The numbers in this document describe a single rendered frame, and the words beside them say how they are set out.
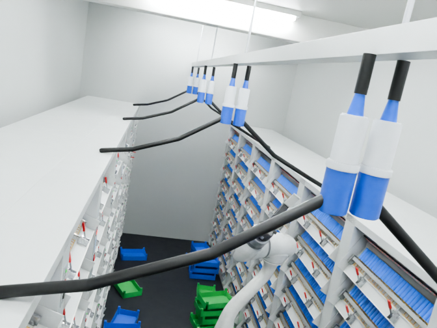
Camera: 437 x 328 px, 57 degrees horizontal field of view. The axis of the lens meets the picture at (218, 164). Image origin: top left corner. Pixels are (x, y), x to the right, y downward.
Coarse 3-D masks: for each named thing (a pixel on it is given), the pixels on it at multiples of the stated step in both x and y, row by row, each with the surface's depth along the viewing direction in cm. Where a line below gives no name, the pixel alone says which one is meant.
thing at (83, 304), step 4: (80, 300) 184; (84, 300) 184; (80, 304) 184; (84, 304) 184; (88, 304) 185; (80, 308) 185; (84, 308) 185; (76, 312) 181; (80, 312) 182; (84, 312) 184; (76, 316) 179; (80, 316) 180; (76, 320) 176; (80, 320) 178; (72, 324) 169; (76, 324) 174; (80, 324) 176
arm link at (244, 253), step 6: (246, 246) 164; (264, 246) 168; (234, 252) 170; (240, 252) 167; (246, 252) 165; (252, 252) 164; (258, 252) 166; (264, 252) 168; (234, 258) 173; (240, 258) 169; (246, 258) 168; (252, 258) 169
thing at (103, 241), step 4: (104, 240) 252; (108, 240) 252; (100, 244) 252; (104, 244) 252; (100, 248) 248; (96, 252) 236; (100, 252) 243; (96, 256) 236; (100, 256) 236; (96, 260) 232; (96, 264) 228; (96, 268) 224; (92, 272) 218; (96, 272) 221; (92, 276) 212; (92, 292) 194
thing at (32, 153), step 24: (0, 144) 191; (24, 144) 200; (48, 144) 209; (72, 144) 219; (0, 168) 156; (24, 168) 162; (48, 168) 168; (0, 192) 132; (24, 192) 136; (0, 216) 114
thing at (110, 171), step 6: (90, 138) 245; (114, 156) 241; (114, 162) 242; (108, 168) 242; (114, 168) 243; (108, 174) 243; (108, 198) 246; (108, 204) 247; (102, 258) 255; (102, 264) 256; (96, 312) 265; (96, 318) 273
